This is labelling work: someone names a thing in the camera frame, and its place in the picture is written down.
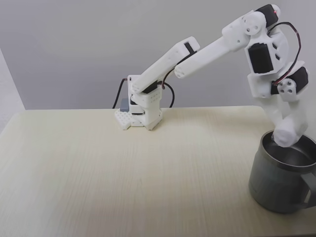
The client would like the grey rectangular block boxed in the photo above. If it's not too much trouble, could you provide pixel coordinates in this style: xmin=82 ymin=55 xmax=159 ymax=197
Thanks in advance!
xmin=118 ymin=98 xmax=130 ymax=112

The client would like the black power cable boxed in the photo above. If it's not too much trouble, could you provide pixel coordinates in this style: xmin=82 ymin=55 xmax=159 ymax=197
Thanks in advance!
xmin=112 ymin=78 xmax=128 ymax=110

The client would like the stainless steel mug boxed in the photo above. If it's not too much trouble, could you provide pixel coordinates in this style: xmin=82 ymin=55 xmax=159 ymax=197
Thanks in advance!
xmin=248 ymin=129 xmax=316 ymax=214

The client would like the black usb cable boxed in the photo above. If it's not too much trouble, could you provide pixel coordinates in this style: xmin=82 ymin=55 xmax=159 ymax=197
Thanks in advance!
xmin=161 ymin=82 xmax=175 ymax=109

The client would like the white gauze dressing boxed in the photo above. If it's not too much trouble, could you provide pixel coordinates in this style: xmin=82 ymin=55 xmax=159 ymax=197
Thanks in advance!
xmin=272 ymin=117 xmax=301 ymax=149

